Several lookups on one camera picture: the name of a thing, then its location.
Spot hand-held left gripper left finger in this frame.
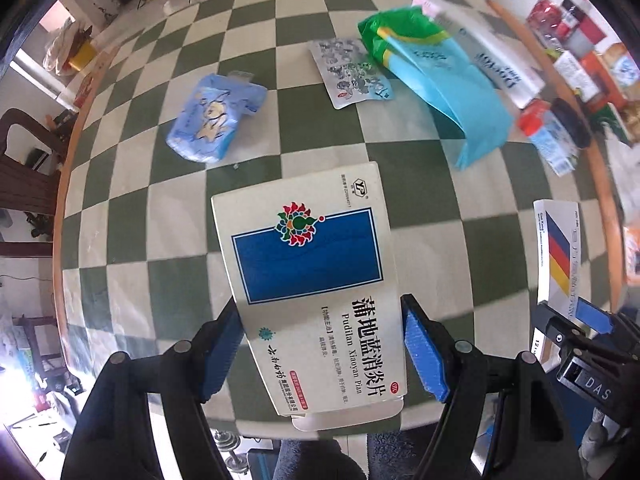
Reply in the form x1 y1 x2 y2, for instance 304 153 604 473
65 297 246 480

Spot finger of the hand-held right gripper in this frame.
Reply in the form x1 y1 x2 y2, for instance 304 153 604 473
575 296 640 356
531 301 588 351

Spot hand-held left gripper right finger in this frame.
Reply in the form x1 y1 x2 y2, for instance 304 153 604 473
400 294 586 480

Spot white box with colour stripes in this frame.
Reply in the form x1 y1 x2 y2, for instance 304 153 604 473
532 199 581 373

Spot white blue medicine box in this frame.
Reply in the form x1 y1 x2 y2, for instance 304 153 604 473
211 161 408 433

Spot small red white carton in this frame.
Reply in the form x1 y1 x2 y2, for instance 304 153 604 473
517 100 581 176

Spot long white toothpaste box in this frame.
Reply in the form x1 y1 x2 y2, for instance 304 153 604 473
412 0 546 110

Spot green teal plastic bag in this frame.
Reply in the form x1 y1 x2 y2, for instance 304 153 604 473
357 6 515 171

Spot metal dumbbell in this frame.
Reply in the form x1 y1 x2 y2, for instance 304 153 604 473
210 429 251 476

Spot green white checkered tablecloth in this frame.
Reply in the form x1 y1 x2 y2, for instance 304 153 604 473
52 0 626 431

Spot person's legs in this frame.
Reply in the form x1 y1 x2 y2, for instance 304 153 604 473
277 430 441 480

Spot black round lid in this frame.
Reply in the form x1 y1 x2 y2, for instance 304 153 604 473
550 97 593 150

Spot light blue printed pouch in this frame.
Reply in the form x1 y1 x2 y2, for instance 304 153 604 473
166 72 267 163

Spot dark wooden chair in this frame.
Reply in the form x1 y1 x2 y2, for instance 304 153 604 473
0 108 68 256

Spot pile of assorted packages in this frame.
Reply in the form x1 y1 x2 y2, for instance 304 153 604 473
525 0 640 146

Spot silver printed sachet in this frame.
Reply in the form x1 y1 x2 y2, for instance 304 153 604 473
307 37 396 109

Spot yellow bag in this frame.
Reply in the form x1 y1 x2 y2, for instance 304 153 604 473
69 39 97 70

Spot white cloth bundle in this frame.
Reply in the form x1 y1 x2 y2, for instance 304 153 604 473
42 24 77 77

